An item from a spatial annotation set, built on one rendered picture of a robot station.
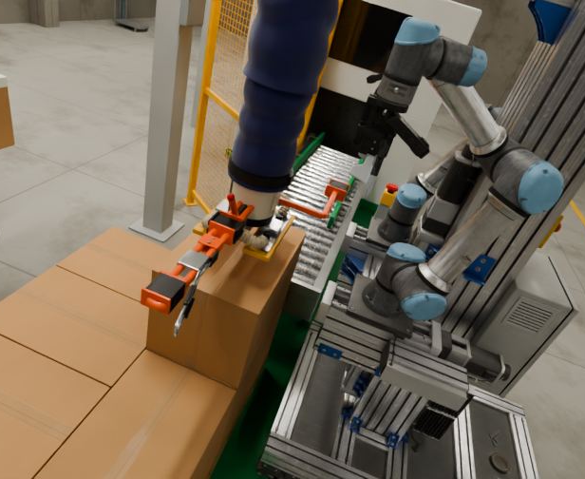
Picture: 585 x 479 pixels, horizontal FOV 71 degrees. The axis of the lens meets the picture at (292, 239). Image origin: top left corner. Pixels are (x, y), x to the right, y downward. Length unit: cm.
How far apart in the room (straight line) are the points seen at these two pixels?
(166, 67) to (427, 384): 223
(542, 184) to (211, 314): 105
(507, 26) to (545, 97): 1027
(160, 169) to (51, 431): 190
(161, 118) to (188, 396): 183
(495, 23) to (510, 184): 1049
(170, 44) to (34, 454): 213
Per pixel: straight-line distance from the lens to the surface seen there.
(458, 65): 93
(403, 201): 176
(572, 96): 137
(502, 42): 1163
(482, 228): 117
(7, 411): 166
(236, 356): 155
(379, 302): 139
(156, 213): 319
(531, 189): 113
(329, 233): 268
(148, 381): 167
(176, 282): 104
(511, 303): 157
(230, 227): 128
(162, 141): 292
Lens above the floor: 190
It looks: 33 degrees down
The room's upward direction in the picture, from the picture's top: 17 degrees clockwise
